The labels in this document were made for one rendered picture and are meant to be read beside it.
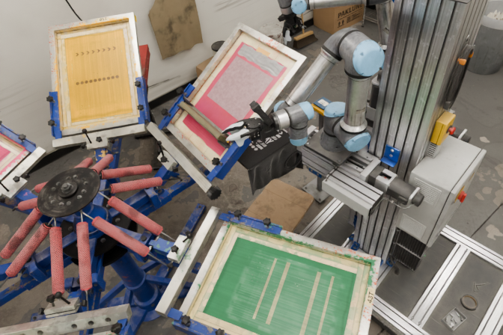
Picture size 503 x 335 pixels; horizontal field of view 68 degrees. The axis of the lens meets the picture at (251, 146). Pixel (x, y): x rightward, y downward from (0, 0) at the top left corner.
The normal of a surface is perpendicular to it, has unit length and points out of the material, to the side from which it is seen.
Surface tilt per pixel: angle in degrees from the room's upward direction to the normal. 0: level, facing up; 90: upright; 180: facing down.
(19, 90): 90
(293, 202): 0
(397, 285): 0
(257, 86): 32
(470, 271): 0
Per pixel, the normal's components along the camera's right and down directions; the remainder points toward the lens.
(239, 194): -0.11, -0.70
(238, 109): -0.50, -0.32
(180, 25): 0.18, 0.68
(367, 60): 0.35, 0.54
